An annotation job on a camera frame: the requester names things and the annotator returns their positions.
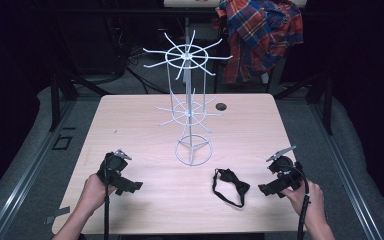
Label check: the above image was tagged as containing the person's right hand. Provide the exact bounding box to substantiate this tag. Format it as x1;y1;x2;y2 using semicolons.
279;179;326;232

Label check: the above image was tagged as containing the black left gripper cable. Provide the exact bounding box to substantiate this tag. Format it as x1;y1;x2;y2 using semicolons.
103;153;112;240

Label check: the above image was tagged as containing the black bow tie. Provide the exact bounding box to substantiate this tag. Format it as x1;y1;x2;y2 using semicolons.
211;167;251;209

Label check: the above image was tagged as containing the white wire display rack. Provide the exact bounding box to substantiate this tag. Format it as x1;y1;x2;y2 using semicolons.
142;29;234;167

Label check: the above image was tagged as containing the grey metal floor rail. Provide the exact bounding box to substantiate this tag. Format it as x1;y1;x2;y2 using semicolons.
308;103;384;240
0;99;78;240

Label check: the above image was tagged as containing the person's left hand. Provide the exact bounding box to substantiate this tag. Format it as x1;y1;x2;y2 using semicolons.
79;173;118;218

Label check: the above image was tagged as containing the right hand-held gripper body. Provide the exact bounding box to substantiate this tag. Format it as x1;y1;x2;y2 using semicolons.
265;145;305;192

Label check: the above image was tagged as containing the grey tape strip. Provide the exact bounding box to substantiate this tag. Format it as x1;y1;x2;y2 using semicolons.
44;205;72;225

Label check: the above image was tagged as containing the black metal frame post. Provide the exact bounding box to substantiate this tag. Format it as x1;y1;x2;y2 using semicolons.
323;74;334;136
48;69;63;133

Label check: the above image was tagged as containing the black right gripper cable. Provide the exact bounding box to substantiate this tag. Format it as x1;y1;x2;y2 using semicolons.
278;164;312;240

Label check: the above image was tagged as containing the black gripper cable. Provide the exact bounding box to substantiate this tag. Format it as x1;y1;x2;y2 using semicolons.
103;153;112;240
278;164;312;240

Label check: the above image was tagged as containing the red blue plaid shirt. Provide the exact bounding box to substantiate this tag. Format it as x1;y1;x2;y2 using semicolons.
212;0;305;85

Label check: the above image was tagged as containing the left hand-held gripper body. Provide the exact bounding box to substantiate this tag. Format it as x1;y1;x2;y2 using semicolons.
96;149;133;186

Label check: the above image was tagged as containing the black tape square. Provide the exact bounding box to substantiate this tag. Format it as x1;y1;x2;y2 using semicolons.
51;126;77;151

